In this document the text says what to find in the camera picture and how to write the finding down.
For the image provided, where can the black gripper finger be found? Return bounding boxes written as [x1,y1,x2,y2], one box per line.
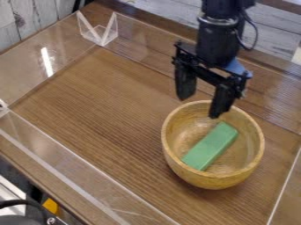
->
[209,84,237,119]
[176,63,197,101]

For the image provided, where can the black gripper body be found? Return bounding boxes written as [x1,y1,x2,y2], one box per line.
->
[172,15,250,98]

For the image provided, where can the green rectangular block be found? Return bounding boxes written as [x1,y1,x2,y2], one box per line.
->
[181,122,238,171]

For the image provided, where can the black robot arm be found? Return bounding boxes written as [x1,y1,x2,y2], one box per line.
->
[172,0,256,119]

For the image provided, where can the brown wooden bowl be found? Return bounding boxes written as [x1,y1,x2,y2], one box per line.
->
[161,100,265,190]

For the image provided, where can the yellow label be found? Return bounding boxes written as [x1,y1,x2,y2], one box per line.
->
[43,198,59,215]

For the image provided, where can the clear acrylic corner bracket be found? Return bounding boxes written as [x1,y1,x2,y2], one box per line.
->
[77,11,119,47]

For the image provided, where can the clear acrylic enclosure wall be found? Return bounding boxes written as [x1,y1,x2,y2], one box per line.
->
[0,4,301,225]

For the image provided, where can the black cable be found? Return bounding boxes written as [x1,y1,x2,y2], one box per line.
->
[0,199,44,225]

